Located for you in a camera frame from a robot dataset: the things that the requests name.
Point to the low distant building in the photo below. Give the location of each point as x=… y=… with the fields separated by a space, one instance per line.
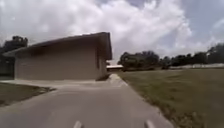
x=114 y=68

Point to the row of trees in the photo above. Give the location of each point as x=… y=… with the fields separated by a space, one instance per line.
x=150 y=60

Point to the grey concrete path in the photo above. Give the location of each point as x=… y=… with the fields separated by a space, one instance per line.
x=93 y=106

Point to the beige building with sloped roof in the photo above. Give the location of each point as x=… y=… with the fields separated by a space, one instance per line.
x=60 y=61

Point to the robot's own part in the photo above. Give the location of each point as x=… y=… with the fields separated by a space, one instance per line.
x=77 y=124

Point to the large grass field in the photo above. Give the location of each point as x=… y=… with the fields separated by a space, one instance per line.
x=180 y=90

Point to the long pale fence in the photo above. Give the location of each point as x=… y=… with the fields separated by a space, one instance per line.
x=196 y=66

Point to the small grass patch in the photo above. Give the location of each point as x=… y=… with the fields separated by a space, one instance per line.
x=15 y=91

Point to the tree behind building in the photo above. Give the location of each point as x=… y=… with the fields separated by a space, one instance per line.
x=11 y=45

